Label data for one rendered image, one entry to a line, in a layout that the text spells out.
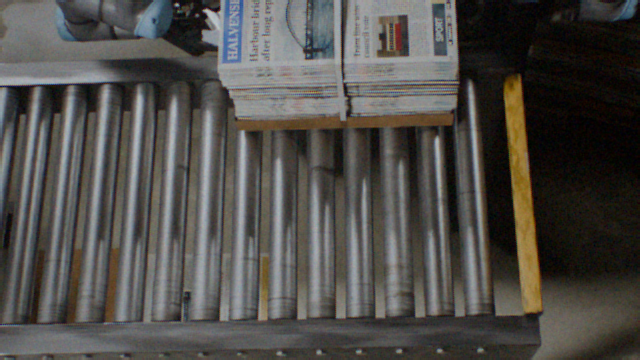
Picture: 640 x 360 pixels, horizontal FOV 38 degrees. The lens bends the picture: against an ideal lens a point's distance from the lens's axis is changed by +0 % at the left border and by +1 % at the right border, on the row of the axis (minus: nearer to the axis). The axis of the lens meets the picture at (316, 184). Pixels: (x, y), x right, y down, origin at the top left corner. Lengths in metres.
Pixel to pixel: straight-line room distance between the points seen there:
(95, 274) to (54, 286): 0.07
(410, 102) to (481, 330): 0.39
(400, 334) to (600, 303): 0.98
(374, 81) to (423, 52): 0.10
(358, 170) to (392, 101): 0.14
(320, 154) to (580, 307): 1.00
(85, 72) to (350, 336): 0.70
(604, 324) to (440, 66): 1.12
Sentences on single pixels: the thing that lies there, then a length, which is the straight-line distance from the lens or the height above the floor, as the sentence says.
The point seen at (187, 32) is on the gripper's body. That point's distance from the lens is 1.76.
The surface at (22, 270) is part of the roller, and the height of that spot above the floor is 0.80.
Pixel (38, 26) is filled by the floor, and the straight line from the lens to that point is 2.87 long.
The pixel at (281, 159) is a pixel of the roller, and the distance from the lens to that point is 1.62.
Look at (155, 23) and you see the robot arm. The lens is 1.63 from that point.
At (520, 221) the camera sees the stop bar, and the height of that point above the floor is 0.82.
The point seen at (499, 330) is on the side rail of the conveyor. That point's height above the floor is 0.80.
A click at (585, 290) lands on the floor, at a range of 2.41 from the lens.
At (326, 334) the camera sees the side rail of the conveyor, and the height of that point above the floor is 0.80.
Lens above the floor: 2.27
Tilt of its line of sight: 67 degrees down
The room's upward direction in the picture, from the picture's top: 11 degrees counter-clockwise
